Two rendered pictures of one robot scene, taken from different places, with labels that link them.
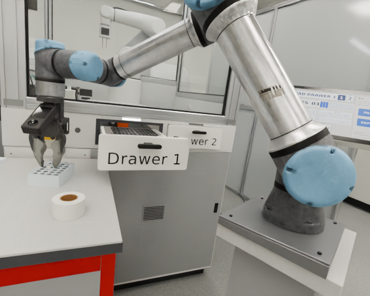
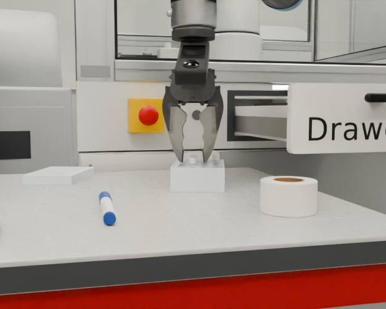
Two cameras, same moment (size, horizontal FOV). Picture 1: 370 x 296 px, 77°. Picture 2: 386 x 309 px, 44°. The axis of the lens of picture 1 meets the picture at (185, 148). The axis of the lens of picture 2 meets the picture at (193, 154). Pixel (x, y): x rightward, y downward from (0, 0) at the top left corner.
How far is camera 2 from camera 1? 0.34 m
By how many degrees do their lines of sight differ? 12
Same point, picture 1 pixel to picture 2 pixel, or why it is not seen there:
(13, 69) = (95, 13)
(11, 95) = (92, 59)
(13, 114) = (95, 93)
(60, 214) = (288, 205)
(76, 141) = (195, 137)
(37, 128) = (203, 72)
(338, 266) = not seen: outside the picture
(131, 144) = (348, 99)
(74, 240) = (350, 232)
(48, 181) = (206, 179)
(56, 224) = (287, 220)
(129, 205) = not seen: hidden behind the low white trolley
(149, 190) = not seen: hidden behind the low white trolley
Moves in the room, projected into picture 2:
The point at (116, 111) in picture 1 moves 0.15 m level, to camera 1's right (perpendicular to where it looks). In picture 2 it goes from (261, 75) to (331, 74)
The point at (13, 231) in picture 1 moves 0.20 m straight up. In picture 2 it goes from (229, 226) to (230, 40)
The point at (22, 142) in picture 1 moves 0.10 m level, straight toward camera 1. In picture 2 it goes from (107, 143) to (122, 147)
